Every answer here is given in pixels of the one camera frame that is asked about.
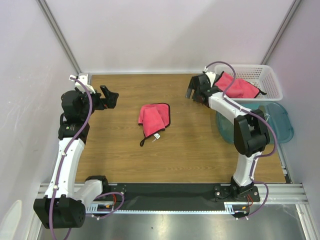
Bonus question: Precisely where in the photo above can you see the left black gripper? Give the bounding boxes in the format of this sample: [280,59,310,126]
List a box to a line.
[75,85,118,120]

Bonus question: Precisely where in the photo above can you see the pink and black towel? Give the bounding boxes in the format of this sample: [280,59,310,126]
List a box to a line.
[138,103,171,147]

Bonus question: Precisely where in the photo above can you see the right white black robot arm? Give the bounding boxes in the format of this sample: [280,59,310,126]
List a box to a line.
[185,72,270,202]

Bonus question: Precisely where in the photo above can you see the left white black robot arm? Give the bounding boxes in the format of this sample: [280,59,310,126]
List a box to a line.
[33,85,119,229]

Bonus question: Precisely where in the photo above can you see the white perforated plastic basket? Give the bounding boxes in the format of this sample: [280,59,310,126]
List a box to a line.
[214,64,284,101]

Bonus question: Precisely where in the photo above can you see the teal transparent plastic tray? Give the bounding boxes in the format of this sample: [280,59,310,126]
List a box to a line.
[215,101,294,144]

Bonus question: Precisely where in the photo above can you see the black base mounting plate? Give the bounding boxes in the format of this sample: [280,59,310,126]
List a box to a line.
[96,183,260,212]

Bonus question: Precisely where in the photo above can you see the white object at left edge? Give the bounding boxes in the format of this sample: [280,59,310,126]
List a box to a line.
[0,199,22,240]

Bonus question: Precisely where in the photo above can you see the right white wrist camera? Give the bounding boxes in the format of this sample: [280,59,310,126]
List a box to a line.
[202,66,220,88]

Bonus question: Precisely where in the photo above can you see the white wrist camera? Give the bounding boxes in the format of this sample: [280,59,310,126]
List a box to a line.
[69,73,96,94]
[202,66,220,88]

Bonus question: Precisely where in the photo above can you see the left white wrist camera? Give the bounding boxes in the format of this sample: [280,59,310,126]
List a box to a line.
[69,73,96,94]

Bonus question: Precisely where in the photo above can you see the left grey cable duct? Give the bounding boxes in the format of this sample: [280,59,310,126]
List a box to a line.
[85,201,116,215]

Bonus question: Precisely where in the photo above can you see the grey cable duct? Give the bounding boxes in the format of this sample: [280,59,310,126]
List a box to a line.
[85,201,116,215]
[224,202,251,215]

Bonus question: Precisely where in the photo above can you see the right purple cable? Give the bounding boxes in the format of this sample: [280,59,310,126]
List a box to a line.
[205,61,278,221]

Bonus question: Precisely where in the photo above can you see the right grey cable duct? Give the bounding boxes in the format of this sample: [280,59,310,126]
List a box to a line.
[224,202,251,215]

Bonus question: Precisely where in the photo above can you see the aluminium frame rail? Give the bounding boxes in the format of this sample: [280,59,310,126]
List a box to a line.
[34,182,311,204]

